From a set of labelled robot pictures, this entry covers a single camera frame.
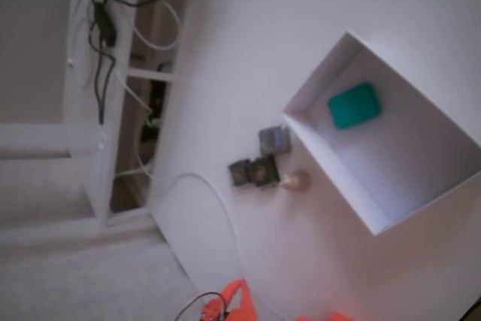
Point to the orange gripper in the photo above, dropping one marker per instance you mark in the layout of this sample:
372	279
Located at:
240	304

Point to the green rounded cube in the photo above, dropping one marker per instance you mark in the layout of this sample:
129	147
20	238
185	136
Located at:
355	106

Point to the white cardboard bin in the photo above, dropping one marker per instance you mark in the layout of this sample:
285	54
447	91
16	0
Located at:
376	185

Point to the black box with clear lid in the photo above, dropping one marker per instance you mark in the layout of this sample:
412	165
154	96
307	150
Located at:
237	173

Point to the black box with red label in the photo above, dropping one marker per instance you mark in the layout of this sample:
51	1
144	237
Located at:
263	172

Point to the small beige bear figurine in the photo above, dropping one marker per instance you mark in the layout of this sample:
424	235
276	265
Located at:
297	181

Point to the grey square block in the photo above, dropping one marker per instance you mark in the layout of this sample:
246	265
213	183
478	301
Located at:
275	140

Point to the black object under table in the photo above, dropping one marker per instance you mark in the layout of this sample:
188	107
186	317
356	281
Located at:
157	99

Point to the white metal frame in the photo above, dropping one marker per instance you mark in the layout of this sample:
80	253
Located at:
80	91

